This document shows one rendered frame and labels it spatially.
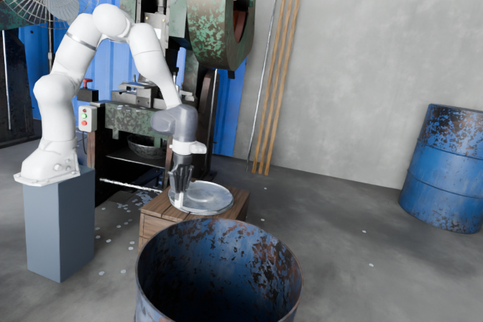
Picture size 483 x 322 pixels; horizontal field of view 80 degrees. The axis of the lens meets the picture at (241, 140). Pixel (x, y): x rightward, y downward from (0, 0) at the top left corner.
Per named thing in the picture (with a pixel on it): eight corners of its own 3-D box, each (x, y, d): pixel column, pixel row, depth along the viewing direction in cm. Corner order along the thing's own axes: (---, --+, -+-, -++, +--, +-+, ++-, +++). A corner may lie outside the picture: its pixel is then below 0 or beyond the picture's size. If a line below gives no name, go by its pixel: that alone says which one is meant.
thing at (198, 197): (241, 208, 125) (241, 207, 125) (175, 214, 113) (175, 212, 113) (220, 180, 150) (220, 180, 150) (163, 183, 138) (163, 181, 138)
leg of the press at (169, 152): (177, 229, 166) (192, 70, 143) (158, 225, 167) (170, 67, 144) (216, 175, 254) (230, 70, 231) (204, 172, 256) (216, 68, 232)
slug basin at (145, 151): (166, 166, 174) (167, 150, 172) (115, 155, 179) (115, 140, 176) (186, 151, 207) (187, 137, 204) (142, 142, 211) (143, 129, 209)
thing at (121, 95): (181, 113, 167) (182, 103, 165) (110, 100, 172) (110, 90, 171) (197, 106, 196) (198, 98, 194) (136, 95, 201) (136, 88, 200)
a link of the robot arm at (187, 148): (167, 137, 109) (167, 151, 111) (192, 146, 103) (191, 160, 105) (190, 133, 120) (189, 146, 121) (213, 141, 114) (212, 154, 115)
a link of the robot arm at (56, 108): (30, 146, 100) (26, 74, 93) (48, 132, 117) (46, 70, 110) (66, 148, 103) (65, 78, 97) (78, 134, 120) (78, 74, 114)
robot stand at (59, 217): (60, 284, 118) (57, 183, 106) (27, 269, 122) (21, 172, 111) (94, 258, 135) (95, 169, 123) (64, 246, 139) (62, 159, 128)
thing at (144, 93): (143, 111, 154) (144, 85, 151) (119, 106, 156) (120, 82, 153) (163, 106, 178) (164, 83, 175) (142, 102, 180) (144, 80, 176)
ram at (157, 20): (161, 66, 164) (165, 11, 157) (137, 62, 166) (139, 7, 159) (173, 66, 181) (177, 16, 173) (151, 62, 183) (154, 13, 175)
